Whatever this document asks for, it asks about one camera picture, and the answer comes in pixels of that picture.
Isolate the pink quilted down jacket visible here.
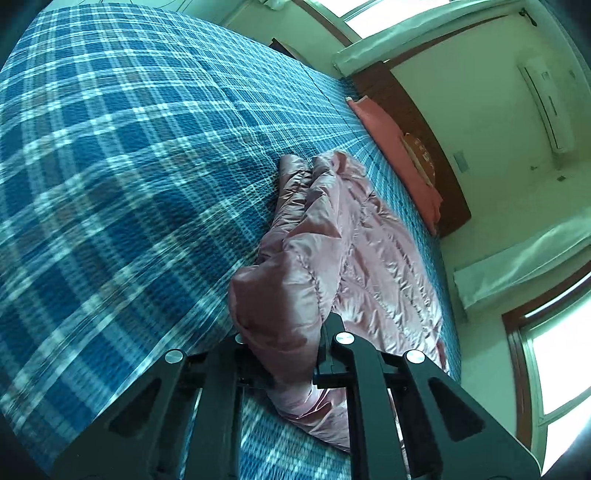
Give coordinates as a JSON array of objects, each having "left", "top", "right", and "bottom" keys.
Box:
[{"left": 229, "top": 151, "right": 448, "bottom": 450}]

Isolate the right window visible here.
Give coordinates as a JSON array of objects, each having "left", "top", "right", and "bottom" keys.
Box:
[{"left": 502, "top": 264, "right": 590, "bottom": 474}]

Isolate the window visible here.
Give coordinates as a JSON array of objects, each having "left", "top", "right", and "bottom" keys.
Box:
[
  {"left": 294, "top": 0, "right": 458, "bottom": 46},
  {"left": 502, "top": 264, "right": 590, "bottom": 474}
]

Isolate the green curtain right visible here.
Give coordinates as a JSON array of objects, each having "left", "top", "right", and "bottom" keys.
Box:
[{"left": 454, "top": 211, "right": 590, "bottom": 310}]

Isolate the red folded blanket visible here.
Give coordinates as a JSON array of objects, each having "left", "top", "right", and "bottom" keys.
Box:
[{"left": 346, "top": 96, "right": 443, "bottom": 236}]

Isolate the orange patterned pillow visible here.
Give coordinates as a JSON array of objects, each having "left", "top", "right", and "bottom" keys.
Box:
[{"left": 402, "top": 133, "right": 436, "bottom": 187}]

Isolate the blue plaid bed sheet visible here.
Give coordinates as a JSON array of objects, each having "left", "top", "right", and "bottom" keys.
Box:
[{"left": 1, "top": 3, "right": 461, "bottom": 472}]

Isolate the dark wooden headboard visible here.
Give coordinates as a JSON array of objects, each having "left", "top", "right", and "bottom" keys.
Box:
[{"left": 352, "top": 62, "right": 472, "bottom": 238}]

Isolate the wooden bedside table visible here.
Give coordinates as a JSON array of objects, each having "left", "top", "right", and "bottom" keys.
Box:
[{"left": 270, "top": 38, "right": 308, "bottom": 64}]

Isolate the left window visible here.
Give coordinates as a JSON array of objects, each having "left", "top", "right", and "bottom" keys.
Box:
[{"left": 294, "top": 0, "right": 458, "bottom": 46}]

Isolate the wall socket plate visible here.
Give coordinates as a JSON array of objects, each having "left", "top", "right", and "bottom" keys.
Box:
[{"left": 453, "top": 150, "right": 470, "bottom": 173}]

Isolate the white wall air conditioner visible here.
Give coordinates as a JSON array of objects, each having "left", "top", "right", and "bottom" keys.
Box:
[{"left": 518, "top": 57, "right": 575, "bottom": 155}]

